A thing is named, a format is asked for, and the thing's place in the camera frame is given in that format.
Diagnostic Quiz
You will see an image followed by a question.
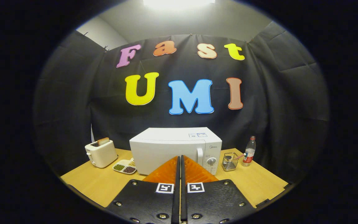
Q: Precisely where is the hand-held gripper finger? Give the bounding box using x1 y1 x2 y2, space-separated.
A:
106 156 181 224
181 155 257 224

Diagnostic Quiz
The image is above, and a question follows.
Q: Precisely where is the white microwave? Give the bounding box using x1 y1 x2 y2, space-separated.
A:
129 127 223 175

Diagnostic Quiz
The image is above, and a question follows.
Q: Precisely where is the white divided bean dish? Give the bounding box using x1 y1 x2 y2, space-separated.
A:
112 158 137 174

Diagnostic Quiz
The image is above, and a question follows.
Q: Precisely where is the clear bottle red label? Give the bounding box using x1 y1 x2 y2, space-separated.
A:
241 136 256 167

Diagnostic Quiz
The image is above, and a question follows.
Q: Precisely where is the white toaster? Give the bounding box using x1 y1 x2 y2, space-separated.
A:
85 139 118 168

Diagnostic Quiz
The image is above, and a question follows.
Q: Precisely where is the black backdrop cloth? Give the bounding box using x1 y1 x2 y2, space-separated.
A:
33 21 330 184

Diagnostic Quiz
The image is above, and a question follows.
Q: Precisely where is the ceiling light panel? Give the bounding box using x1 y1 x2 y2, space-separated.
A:
143 0 216 8

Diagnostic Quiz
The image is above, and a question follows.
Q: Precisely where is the wire mesh holder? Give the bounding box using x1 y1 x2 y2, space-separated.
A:
222 152 239 172

